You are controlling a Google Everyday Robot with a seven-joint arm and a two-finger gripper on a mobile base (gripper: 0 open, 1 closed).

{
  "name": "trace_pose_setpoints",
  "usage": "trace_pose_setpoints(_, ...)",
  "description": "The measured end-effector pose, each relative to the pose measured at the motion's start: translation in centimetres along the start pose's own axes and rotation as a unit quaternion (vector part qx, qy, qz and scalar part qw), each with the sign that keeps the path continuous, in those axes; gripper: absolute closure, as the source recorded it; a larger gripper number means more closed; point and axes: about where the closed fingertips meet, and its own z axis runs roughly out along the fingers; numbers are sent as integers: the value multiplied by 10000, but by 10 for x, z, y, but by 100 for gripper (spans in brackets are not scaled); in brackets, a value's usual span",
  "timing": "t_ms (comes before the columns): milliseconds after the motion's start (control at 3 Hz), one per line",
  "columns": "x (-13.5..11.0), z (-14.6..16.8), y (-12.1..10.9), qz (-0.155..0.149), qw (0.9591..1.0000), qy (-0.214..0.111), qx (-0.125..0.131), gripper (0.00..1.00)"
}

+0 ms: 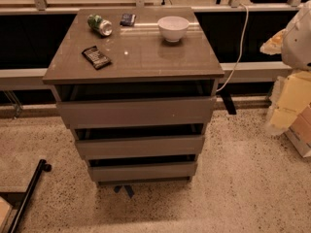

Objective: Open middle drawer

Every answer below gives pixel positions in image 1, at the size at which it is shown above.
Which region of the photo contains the dark blue snack packet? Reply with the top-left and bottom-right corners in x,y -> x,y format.
120,14 -> 136,26

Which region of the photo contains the metal railing frame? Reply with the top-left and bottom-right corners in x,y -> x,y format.
0,0 -> 311,17

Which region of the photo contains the grey drawer cabinet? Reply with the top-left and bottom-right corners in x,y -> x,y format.
43,7 -> 224,184

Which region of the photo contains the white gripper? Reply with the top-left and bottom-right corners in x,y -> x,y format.
259,29 -> 311,135

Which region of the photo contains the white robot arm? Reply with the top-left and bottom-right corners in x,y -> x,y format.
259,1 -> 311,135

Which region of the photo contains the grey bottom drawer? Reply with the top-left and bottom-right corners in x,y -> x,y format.
88,162 -> 197,183

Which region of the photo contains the grey top drawer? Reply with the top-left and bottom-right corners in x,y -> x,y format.
57,97 -> 216,129

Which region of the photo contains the cardboard box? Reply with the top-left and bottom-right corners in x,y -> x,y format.
286,106 -> 311,157

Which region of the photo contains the white ceramic bowl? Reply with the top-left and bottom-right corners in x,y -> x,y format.
157,17 -> 190,43

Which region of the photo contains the black metal leg with caster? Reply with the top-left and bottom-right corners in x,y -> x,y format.
8,159 -> 52,233

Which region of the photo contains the black snack packet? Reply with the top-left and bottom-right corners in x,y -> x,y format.
82,46 -> 111,70

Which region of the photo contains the green soda can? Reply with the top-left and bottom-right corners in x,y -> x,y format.
87,15 -> 113,37

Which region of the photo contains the white cable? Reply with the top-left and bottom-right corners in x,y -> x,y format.
216,3 -> 250,93

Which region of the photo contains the grey drawer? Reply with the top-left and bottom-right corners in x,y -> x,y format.
88,162 -> 197,183
57,97 -> 216,129
75,135 -> 205,159

